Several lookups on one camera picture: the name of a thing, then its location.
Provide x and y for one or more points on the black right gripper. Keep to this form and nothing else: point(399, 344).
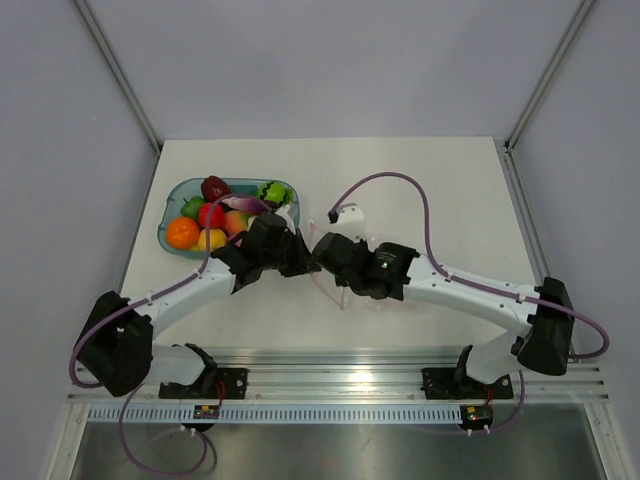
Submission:
point(341, 281)

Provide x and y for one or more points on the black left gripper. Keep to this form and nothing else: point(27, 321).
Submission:
point(302, 263)

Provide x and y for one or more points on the clear zip top bag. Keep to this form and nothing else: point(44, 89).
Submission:
point(342, 297)

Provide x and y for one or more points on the green toy melon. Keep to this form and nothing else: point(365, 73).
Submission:
point(275, 192)

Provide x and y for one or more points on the red toy tomato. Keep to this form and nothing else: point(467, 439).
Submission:
point(210, 215)

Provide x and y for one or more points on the orange toy tangerine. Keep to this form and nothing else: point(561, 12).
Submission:
point(182, 233)

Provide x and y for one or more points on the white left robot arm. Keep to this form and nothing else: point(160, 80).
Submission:
point(117, 344)

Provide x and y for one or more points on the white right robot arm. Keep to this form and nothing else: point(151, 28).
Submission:
point(537, 321)

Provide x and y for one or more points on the teal plastic food tray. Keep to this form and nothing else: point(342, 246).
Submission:
point(191, 187)

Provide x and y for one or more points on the peach toy fruit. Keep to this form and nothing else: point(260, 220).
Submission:
point(236, 222)

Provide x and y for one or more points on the purple toy onion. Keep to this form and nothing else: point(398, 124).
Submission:
point(249, 205)

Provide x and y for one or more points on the yellow toy pepper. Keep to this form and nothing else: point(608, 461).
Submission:
point(211, 239)

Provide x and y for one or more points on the dark red toy pepper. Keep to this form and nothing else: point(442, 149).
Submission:
point(213, 187)

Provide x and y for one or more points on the green toy bell pepper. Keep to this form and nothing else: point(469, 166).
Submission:
point(191, 207)

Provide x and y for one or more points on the right controller board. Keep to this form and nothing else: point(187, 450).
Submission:
point(476, 417)

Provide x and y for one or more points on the controller board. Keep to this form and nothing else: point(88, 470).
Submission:
point(211, 412)
point(476, 417)

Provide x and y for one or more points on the left controller board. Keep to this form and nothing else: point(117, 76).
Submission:
point(211, 412)

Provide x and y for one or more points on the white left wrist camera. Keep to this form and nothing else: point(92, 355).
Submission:
point(287, 212)

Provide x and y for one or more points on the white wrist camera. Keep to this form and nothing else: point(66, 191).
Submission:
point(348, 220)
point(287, 212)

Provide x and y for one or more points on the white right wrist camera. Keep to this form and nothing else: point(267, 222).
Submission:
point(348, 220)

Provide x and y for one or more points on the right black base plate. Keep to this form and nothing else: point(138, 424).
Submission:
point(442, 383)

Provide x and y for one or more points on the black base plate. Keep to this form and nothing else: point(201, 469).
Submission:
point(442, 383)
point(222, 383)

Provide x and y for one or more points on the aluminium mounting rail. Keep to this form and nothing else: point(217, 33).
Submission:
point(382, 377)

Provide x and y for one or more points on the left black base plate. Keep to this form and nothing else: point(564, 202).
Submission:
point(222, 383)

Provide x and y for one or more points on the right aluminium frame post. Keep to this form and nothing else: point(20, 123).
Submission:
point(550, 71)

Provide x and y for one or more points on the aluminium frame post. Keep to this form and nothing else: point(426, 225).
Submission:
point(96, 32)
point(550, 71)

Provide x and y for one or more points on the white slotted cable duct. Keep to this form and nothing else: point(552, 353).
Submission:
point(281, 414)

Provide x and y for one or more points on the left aluminium frame post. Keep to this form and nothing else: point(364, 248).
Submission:
point(96, 32)

